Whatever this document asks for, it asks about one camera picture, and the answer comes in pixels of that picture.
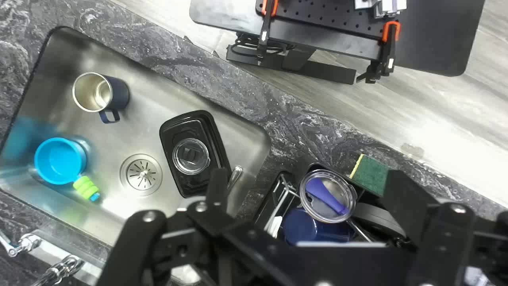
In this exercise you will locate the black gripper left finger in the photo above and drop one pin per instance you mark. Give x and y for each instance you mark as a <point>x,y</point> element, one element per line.
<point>218,187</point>

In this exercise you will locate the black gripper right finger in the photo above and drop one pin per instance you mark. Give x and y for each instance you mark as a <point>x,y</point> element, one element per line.
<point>410,200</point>

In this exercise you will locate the blue steel mug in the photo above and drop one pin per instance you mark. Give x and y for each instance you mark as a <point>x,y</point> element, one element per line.
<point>119,89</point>

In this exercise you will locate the black dish rack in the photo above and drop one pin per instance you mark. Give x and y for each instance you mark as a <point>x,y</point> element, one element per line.
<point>370,214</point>

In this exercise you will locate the metal sink drain strainer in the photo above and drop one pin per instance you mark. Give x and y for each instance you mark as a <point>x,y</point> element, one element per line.
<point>140,171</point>

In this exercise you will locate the stainless steel sink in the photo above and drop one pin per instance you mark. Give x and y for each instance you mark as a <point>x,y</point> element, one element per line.
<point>153,116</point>

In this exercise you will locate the green yellow sponge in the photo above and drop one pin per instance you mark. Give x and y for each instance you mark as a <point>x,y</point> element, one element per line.
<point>370,173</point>

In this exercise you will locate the dark blue cup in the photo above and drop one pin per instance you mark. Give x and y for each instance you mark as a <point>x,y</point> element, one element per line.
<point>299,227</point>

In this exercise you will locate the orange black clamp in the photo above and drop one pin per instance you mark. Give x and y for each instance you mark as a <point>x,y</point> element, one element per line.
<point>267,20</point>
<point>389,44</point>

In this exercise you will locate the black perforated mounting board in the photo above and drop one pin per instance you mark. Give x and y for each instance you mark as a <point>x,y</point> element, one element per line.
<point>434,36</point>

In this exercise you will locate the aluminium mounting bracket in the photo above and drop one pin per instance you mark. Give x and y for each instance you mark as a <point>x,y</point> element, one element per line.
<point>381,6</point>

